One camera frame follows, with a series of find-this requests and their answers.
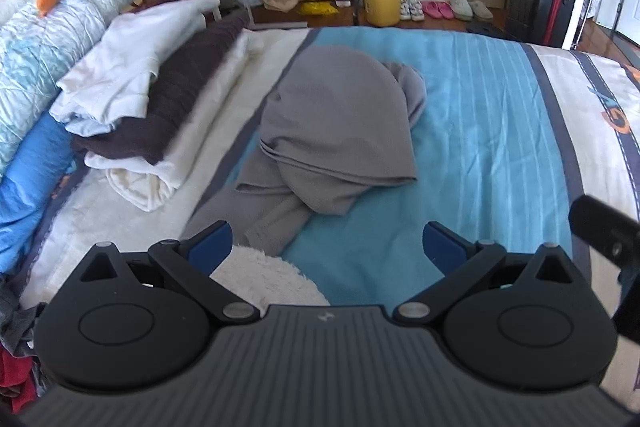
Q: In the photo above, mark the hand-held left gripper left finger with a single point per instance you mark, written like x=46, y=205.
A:
x=210, y=247

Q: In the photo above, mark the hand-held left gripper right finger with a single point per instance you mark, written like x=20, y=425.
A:
x=445, y=249

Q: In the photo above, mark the folded white blanket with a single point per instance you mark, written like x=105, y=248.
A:
x=200, y=132

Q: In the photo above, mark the dark brown garment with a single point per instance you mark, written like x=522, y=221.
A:
x=185, y=77

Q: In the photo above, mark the light blue quilt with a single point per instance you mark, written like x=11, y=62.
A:
x=50, y=47

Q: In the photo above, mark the white sneaker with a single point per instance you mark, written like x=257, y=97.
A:
x=417, y=8
x=405, y=9

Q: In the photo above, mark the white garment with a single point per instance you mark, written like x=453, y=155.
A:
x=130, y=52

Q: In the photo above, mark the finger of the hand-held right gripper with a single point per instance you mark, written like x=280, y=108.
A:
x=602, y=227

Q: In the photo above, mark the yellow bin with black liner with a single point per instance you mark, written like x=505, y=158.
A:
x=382, y=4

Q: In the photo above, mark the pale blue garment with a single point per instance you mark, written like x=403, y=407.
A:
x=90, y=127

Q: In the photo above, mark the red cloth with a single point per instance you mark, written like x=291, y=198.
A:
x=15, y=382

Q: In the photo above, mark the black floor mat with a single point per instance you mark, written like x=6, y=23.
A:
x=487, y=28

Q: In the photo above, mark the dark grey cloth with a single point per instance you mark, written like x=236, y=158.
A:
x=17, y=317

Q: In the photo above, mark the pink slipper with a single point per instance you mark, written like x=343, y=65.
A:
x=430, y=10
x=446, y=9

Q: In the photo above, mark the grey knit shirt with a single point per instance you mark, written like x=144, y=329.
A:
x=345, y=132

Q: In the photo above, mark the white fluffy cushion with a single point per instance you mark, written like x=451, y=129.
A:
x=270, y=277

